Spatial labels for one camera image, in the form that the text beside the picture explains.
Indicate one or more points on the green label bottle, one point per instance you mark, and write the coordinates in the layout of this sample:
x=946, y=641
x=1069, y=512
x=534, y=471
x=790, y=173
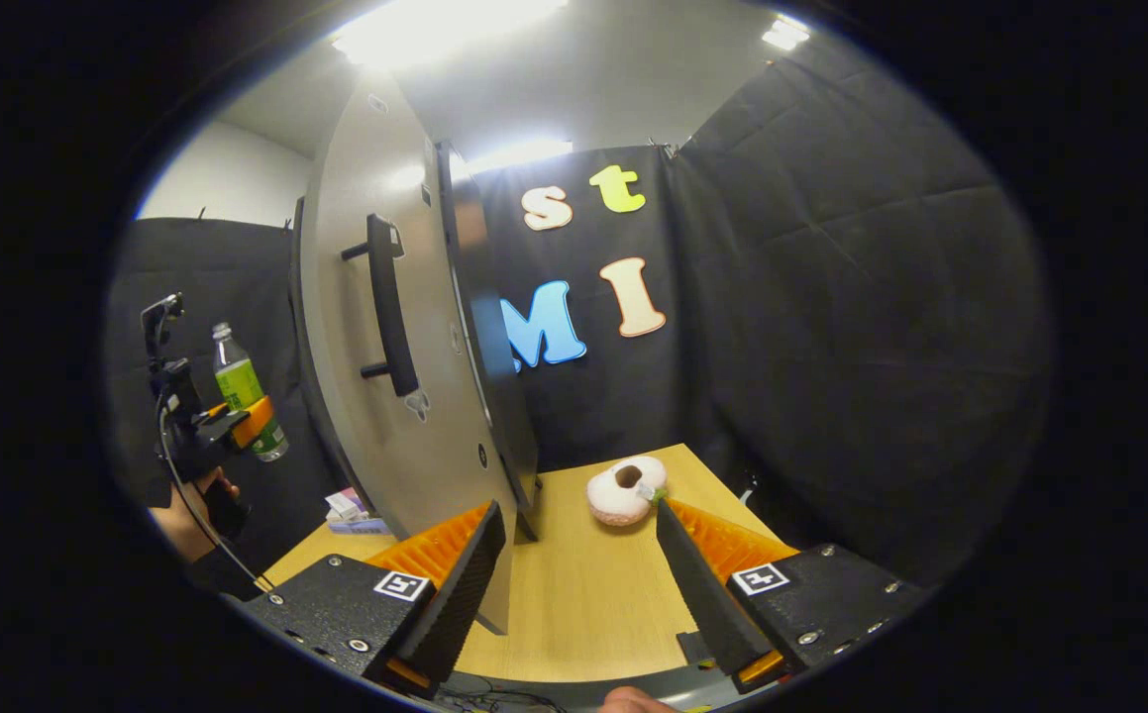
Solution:
x=235, y=381

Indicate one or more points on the black backdrop cloth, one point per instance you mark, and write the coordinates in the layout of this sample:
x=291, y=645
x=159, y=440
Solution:
x=831, y=347

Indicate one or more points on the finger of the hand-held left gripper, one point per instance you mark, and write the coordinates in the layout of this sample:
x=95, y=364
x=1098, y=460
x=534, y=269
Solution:
x=255, y=418

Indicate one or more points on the large ceiling light panel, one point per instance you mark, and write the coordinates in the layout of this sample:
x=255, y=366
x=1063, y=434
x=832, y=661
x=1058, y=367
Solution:
x=435, y=30

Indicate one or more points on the grey cabinet door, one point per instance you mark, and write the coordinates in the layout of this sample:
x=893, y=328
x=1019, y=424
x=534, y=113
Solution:
x=356, y=297

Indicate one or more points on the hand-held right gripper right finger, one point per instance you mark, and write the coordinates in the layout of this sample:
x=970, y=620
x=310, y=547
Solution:
x=697, y=594

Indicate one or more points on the small white box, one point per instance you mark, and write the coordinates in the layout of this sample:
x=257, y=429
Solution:
x=343, y=505

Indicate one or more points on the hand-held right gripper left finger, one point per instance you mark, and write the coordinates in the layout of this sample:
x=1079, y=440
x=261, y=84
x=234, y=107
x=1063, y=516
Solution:
x=469, y=594

